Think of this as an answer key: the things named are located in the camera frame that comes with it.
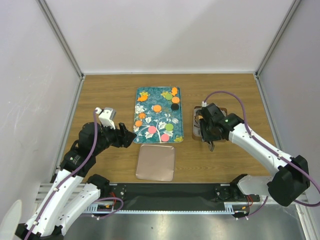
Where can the rose gold tin lid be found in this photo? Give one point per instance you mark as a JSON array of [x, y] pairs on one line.
[[156, 162]]

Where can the aluminium cable rail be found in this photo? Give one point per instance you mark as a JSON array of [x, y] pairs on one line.
[[103, 201]]

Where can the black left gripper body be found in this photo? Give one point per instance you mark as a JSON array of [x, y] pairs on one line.
[[111, 137]]

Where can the orange leaf cookie top right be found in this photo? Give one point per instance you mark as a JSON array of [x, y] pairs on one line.
[[174, 91]]

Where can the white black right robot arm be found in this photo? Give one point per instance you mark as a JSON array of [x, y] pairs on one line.
[[287, 178]]

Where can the teal floral serving tray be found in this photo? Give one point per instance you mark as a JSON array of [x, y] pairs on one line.
[[146, 98]]

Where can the black round cookie right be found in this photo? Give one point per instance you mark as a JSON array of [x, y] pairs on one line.
[[175, 107]]

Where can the green round cookie lower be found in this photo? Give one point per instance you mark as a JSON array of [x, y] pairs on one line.
[[169, 127]]

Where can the orange round cookie upper right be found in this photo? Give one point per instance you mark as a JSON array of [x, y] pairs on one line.
[[175, 100]]

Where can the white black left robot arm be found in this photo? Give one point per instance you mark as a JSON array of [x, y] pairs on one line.
[[58, 211]]

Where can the green round cookie upper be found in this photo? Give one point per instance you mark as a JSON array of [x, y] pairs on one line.
[[168, 96]]

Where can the metal slotted tongs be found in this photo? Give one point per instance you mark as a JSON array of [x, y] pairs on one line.
[[211, 145]]

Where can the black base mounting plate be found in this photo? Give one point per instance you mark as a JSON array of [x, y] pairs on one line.
[[179, 197]]

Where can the orange pumpkin cookie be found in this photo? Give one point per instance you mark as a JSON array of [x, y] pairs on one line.
[[142, 115]]

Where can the pink round cookie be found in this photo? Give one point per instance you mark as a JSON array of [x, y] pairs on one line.
[[152, 129], [165, 138]]

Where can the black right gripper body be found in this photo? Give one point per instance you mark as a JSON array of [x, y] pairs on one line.
[[207, 133]]

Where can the green round cookie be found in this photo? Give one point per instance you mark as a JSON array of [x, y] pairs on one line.
[[168, 96], [169, 127]]

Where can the orange round cookie centre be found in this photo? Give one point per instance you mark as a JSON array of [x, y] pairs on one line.
[[157, 108]]

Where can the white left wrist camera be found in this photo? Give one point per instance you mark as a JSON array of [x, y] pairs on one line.
[[106, 117]]

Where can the rose gold cookie tin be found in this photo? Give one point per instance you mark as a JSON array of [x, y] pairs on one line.
[[196, 131]]

